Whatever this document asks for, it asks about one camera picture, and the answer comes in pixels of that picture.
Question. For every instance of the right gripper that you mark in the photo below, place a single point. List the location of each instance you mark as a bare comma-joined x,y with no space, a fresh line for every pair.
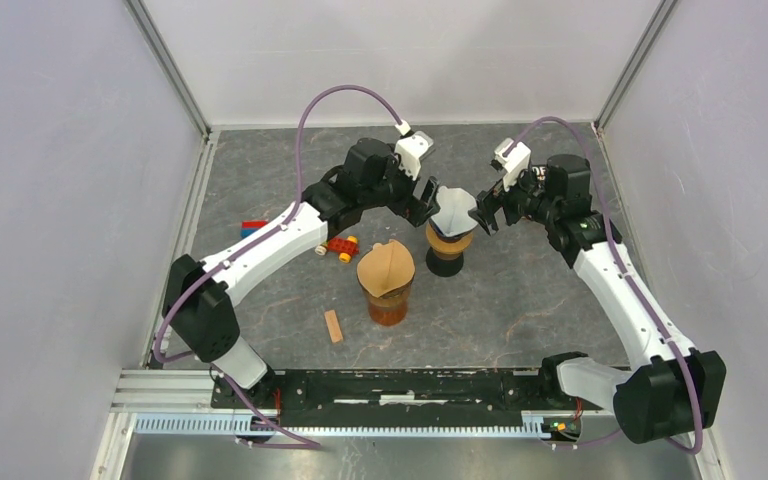
489,202

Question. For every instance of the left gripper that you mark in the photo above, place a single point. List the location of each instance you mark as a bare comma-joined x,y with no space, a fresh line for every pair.
417,211

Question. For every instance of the light wooden ring holder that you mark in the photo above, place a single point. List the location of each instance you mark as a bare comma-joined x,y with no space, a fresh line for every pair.
444,247

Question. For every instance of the brown paper coffee filter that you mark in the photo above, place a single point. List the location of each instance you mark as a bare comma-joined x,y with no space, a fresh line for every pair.
386,268

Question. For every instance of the orange glass carafe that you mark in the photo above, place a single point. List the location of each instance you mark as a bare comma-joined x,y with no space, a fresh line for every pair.
388,316

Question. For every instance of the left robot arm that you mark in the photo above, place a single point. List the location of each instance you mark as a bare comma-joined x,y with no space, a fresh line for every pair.
201,295

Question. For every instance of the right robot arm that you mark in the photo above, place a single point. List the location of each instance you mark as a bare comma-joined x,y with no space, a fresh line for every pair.
671,388

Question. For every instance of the orange black coffee filter box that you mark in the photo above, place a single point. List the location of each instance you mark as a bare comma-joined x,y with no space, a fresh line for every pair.
539,173

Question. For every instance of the colourful toy brick car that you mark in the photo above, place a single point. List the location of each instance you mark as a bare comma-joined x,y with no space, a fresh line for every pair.
344,247

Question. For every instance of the small wooden block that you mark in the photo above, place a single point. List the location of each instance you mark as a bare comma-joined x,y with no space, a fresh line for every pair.
333,326

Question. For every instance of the blue red toy brick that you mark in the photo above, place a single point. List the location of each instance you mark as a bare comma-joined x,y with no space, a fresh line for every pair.
250,227

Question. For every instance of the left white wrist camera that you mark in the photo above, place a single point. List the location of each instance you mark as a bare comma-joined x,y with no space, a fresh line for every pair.
410,149

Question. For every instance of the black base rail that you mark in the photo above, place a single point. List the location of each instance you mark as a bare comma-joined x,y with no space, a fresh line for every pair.
406,398

